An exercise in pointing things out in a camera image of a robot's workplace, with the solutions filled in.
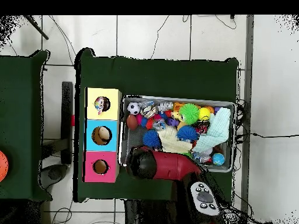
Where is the cream knitted cloth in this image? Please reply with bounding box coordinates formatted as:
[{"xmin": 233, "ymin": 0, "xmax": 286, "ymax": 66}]
[{"xmin": 157, "ymin": 125, "xmax": 194, "ymax": 155}]

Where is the green spiky rubber ball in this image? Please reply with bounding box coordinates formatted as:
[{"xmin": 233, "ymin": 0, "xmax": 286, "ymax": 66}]
[{"xmin": 178, "ymin": 103, "xmax": 201, "ymax": 125}]

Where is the colourful polka dot cloth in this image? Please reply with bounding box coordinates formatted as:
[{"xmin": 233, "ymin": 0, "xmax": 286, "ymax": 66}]
[{"xmin": 94, "ymin": 96, "xmax": 111, "ymax": 116}]

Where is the light blue cloth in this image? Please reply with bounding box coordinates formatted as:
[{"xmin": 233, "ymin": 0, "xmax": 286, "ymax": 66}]
[{"xmin": 192, "ymin": 107, "xmax": 232, "ymax": 154}]

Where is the silver mesh bin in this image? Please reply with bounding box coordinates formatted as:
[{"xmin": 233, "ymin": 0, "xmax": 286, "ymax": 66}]
[{"xmin": 118, "ymin": 94, "xmax": 237, "ymax": 173}]

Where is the wooden box with three holes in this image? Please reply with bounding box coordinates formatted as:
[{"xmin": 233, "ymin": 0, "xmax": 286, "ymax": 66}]
[{"xmin": 82, "ymin": 87, "xmax": 123, "ymax": 183}]

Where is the blue spiky rubber ball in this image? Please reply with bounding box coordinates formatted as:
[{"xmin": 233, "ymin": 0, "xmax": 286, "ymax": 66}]
[
  {"xmin": 142, "ymin": 129, "xmax": 162, "ymax": 149},
  {"xmin": 176, "ymin": 125, "xmax": 199, "ymax": 143}
]

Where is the brown toy football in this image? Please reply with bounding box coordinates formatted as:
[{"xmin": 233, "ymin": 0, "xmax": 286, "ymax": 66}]
[{"xmin": 126, "ymin": 114, "xmax": 139, "ymax": 131}]

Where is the black and white soccer ball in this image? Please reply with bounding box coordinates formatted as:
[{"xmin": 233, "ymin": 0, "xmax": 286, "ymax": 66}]
[{"xmin": 126, "ymin": 101, "xmax": 142, "ymax": 116}]

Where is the dark green table cloth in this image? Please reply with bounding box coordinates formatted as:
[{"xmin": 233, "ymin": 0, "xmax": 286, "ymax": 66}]
[
  {"xmin": 74, "ymin": 47, "xmax": 239, "ymax": 206},
  {"xmin": 0, "ymin": 50, "xmax": 53, "ymax": 202}
]

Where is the yellow smooth ball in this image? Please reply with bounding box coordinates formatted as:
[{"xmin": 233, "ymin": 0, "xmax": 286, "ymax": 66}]
[{"xmin": 198, "ymin": 107, "xmax": 211, "ymax": 121}]

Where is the blue globe ball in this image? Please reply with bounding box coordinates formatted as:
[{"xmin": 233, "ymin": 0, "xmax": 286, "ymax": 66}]
[{"xmin": 211, "ymin": 152, "xmax": 225, "ymax": 166}]

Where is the black upright panel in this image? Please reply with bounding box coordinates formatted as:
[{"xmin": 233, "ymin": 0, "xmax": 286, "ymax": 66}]
[{"xmin": 61, "ymin": 81, "xmax": 74, "ymax": 165}]

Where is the dark grey stand base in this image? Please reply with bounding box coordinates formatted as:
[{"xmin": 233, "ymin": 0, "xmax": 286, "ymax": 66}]
[{"xmin": 39, "ymin": 163, "xmax": 69, "ymax": 190}]

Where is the black rod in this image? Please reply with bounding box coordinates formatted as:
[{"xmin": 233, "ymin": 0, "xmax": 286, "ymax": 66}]
[{"xmin": 23, "ymin": 15, "xmax": 50, "ymax": 40}]

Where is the large orange ball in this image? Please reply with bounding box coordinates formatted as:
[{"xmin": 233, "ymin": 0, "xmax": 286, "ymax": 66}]
[{"xmin": 0, "ymin": 150, "xmax": 9, "ymax": 183}]

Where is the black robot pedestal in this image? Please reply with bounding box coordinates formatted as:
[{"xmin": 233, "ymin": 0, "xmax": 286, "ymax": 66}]
[{"xmin": 124, "ymin": 199, "xmax": 177, "ymax": 224}]

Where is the black cable with plug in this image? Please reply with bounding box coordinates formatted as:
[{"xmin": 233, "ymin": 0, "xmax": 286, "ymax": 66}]
[{"xmin": 249, "ymin": 132, "xmax": 299, "ymax": 139}]

